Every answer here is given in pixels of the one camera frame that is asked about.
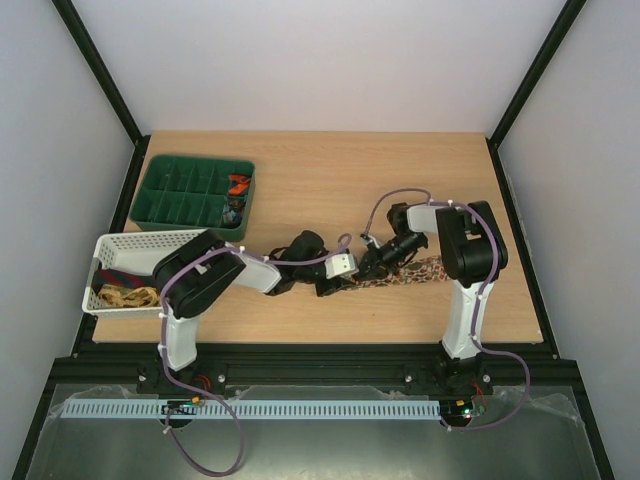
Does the light blue slotted cable duct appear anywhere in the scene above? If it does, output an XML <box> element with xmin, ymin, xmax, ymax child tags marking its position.
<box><xmin>60</xmin><ymin>399</ymin><xmax>441</xmax><ymax>421</ymax></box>

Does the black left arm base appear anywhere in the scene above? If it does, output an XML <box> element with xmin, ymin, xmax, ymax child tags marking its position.
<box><xmin>137</xmin><ymin>359</ymin><xmax>228</xmax><ymax>396</ymax></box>

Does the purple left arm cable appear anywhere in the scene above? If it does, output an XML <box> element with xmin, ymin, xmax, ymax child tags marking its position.
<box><xmin>157</xmin><ymin>232</ymin><xmax>352</xmax><ymax>475</ymax></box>

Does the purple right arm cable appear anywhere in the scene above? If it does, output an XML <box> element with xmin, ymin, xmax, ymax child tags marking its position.
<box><xmin>362</xmin><ymin>187</ymin><xmax>532</xmax><ymax>433</ymax></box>

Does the orange rolled tie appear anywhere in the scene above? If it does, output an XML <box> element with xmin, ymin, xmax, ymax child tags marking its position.
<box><xmin>227</xmin><ymin>174</ymin><xmax>252</xmax><ymax>197</ymax></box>

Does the green compartment organizer tray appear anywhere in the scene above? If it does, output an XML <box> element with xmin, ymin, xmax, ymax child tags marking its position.
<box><xmin>129</xmin><ymin>154</ymin><xmax>257</xmax><ymax>242</ymax></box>

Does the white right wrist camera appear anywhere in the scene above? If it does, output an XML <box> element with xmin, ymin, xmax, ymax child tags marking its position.
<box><xmin>360</xmin><ymin>232</ymin><xmax>381</xmax><ymax>251</ymax></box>

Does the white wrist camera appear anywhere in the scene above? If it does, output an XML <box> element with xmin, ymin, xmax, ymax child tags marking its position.
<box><xmin>360</xmin><ymin>232</ymin><xmax>381</xmax><ymax>251</ymax></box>
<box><xmin>324</xmin><ymin>252</ymin><xmax>358</xmax><ymax>279</ymax></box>

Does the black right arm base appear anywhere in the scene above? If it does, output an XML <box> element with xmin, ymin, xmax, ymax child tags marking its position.
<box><xmin>403</xmin><ymin>349</ymin><xmax>492</xmax><ymax>397</ymax></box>

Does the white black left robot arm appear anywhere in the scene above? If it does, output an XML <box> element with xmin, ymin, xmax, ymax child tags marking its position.
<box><xmin>153</xmin><ymin>229</ymin><xmax>389</xmax><ymax>371</ymax></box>

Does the white perforated plastic basket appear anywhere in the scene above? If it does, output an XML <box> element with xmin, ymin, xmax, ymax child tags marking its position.
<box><xmin>82</xmin><ymin>229</ymin><xmax>203</xmax><ymax>318</ymax></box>

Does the tan patterned tie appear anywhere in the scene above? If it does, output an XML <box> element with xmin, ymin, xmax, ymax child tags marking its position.
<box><xmin>98</xmin><ymin>284</ymin><xmax>160</xmax><ymax>308</ymax></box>

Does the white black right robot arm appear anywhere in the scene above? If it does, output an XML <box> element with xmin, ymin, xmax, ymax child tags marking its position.
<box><xmin>387</xmin><ymin>200</ymin><xmax>508</xmax><ymax>392</ymax></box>

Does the black aluminium frame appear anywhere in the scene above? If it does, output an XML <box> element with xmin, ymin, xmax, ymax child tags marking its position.
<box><xmin>13</xmin><ymin>1</ymin><xmax>614</xmax><ymax>479</ymax></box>

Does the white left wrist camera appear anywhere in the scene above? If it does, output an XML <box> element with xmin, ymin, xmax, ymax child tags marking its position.
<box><xmin>324</xmin><ymin>252</ymin><xmax>358</xmax><ymax>279</ymax></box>

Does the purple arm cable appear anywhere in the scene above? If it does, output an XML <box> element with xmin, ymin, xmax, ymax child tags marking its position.
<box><xmin>362</xmin><ymin>187</ymin><xmax>532</xmax><ymax>433</ymax></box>
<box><xmin>157</xmin><ymin>232</ymin><xmax>352</xmax><ymax>475</ymax></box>

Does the paisley patterned necktie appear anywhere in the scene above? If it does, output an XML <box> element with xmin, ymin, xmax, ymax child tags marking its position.
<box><xmin>344</xmin><ymin>255</ymin><xmax>450</xmax><ymax>290</ymax></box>

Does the dark blue rolled tie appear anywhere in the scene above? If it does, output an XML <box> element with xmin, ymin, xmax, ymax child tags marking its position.
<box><xmin>221</xmin><ymin>197</ymin><xmax>246</xmax><ymax>229</ymax></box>

